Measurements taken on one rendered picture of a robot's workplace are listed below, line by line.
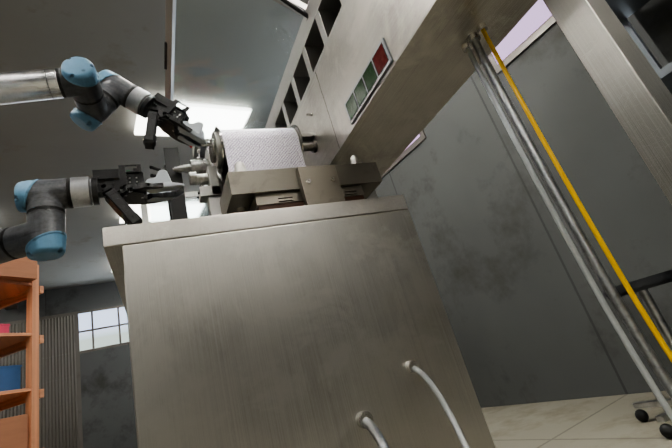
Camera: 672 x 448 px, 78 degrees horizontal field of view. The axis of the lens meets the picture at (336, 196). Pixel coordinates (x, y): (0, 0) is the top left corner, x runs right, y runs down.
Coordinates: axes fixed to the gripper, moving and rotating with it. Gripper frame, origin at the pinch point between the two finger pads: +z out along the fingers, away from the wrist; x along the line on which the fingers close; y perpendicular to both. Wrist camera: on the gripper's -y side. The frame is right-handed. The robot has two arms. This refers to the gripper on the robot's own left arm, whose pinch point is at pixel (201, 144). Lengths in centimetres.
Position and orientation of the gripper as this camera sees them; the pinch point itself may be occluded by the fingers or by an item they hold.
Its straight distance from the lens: 133.4
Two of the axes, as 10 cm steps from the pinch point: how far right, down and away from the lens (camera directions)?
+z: 8.6, 5.0, 0.8
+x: -3.4, 4.5, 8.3
